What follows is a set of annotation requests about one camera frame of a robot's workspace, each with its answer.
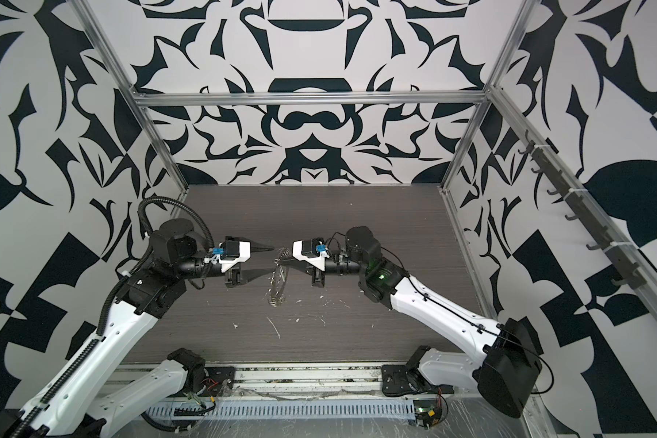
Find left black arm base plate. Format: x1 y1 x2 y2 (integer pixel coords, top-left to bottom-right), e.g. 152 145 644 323
195 366 237 397

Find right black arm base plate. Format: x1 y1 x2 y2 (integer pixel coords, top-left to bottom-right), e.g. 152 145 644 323
381 365 454 397

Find white slotted cable duct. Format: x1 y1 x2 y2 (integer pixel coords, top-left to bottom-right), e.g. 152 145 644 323
147 399 416 421

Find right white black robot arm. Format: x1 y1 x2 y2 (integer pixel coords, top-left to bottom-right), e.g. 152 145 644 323
277 226 547 418

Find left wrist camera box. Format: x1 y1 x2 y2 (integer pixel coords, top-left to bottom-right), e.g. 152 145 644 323
204 237 251 275

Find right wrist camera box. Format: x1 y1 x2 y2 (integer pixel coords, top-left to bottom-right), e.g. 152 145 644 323
292 237 330 268

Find small green circuit board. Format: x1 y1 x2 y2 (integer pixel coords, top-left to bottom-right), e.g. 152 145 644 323
414 398 449 429

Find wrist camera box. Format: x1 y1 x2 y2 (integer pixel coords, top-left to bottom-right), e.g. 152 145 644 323
204 237 251 275
292 237 330 268

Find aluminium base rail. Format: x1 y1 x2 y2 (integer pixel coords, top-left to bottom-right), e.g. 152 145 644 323
103 360 540 401

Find black wall hook rail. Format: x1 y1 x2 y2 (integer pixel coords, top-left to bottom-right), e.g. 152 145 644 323
518 131 648 290

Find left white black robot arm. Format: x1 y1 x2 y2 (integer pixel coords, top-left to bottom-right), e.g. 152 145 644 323
0 217 270 437

